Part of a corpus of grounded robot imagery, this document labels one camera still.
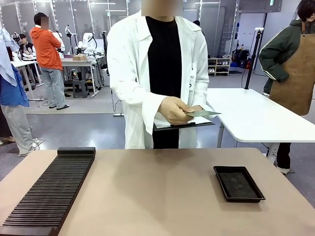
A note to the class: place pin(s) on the large white table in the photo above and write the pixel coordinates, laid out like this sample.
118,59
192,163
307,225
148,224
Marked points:
256,113

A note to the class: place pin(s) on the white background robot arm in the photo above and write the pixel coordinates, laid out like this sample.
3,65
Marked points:
86,43
69,37
61,41

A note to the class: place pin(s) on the white name badge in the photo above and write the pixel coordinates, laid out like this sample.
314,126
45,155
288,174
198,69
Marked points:
192,79

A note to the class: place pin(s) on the white background desk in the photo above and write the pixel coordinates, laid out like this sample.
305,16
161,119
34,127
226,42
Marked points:
22,64

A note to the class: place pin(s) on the green PCB board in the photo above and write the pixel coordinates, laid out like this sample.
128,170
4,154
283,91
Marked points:
204,113

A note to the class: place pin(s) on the brown cardboard box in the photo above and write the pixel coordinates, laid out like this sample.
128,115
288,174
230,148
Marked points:
79,57

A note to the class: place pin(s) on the grey step stool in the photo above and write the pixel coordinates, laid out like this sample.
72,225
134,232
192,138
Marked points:
80,89

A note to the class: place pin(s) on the person in blue shirt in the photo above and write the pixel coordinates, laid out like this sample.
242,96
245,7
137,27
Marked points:
12,98

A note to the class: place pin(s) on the black foam-lined tray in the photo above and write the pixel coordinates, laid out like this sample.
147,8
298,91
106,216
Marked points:
237,184

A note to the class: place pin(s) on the person's right hand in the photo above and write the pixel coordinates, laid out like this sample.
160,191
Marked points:
174,110

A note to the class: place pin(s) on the person's left hand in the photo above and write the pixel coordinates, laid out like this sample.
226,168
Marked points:
196,108

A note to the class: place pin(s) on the person's left forearm white sleeve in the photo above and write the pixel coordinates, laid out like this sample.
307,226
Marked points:
205,96

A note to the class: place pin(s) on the person in brown apron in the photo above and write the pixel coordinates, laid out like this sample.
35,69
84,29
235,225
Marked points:
292,61

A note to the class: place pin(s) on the person in orange hoodie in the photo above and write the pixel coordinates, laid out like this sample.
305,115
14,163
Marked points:
48,54

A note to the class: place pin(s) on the black pole stand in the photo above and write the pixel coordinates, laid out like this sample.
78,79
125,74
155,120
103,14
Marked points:
253,56

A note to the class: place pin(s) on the person in white lab coat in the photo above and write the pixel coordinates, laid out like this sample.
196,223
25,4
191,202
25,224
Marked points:
162,61

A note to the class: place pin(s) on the person's right forearm white sleeve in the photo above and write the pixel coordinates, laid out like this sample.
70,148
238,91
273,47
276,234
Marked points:
137,98

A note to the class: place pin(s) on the white background work table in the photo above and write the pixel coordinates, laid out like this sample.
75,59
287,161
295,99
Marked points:
81,62

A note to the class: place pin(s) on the black slotted PCB rack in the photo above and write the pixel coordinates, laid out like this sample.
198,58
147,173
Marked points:
49,194

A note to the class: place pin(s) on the seated person in varsity jacket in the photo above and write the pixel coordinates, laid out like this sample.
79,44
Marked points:
26,48

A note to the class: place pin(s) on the black clipboard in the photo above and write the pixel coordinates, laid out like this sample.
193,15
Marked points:
182,126

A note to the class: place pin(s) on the black luggage bags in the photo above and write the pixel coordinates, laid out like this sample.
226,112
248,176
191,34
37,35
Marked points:
241,59

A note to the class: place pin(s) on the wooden shoe shelf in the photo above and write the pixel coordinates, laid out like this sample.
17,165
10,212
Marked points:
220,66

